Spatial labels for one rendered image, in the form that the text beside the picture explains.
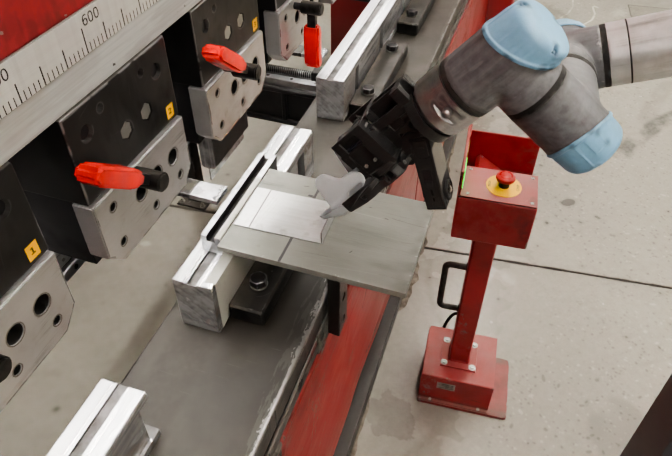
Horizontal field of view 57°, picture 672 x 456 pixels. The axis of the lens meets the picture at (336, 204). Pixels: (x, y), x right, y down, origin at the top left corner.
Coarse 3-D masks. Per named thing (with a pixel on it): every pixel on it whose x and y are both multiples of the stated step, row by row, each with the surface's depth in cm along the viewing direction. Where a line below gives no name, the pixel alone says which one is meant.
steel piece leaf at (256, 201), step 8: (256, 192) 92; (264, 192) 92; (256, 200) 91; (264, 200) 91; (248, 208) 89; (256, 208) 89; (240, 216) 88; (248, 216) 88; (240, 224) 87; (248, 224) 87
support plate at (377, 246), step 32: (288, 192) 92; (352, 224) 87; (384, 224) 87; (416, 224) 87; (256, 256) 83; (288, 256) 82; (320, 256) 82; (352, 256) 82; (384, 256) 82; (416, 256) 82; (384, 288) 78
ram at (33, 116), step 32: (0, 0) 39; (32, 0) 41; (64, 0) 44; (96, 0) 47; (160, 0) 55; (192, 0) 60; (0, 32) 39; (32, 32) 42; (128, 32) 52; (160, 32) 56; (96, 64) 49; (32, 96) 43; (64, 96) 46; (0, 128) 41; (32, 128) 44; (0, 160) 42
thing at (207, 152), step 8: (240, 120) 84; (232, 128) 82; (240, 128) 85; (232, 136) 83; (240, 136) 88; (200, 144) 78; (208, 144) 78; (216, 144) 79; (224, 144) 81; (232, 144) 83; (200, 152) 79; (208, 152) 79; (216, 152) 79; (224, 152) 82; (232, 152) 86; (208, 160) 80; (216, 160) 80; (224, 160) 84; (216, 168) 82
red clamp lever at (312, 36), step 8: (304, 0) 84; (296, 8) 84; (304, 8) 84; (312, 8) 83; (320, 8) 83; (312, 16) 84; (312, 24) 85; (304, 32) 86; (312, 32) 86; (320, 32) 86; (304, 40) 87; (312, 40) 86; (320, 40) 87; (304, 48) 88; (312, 48) 87; (320, 48) 88; (312, 56) 88; (320, 56) 89; (312, 64) 89; (320, 64) 89
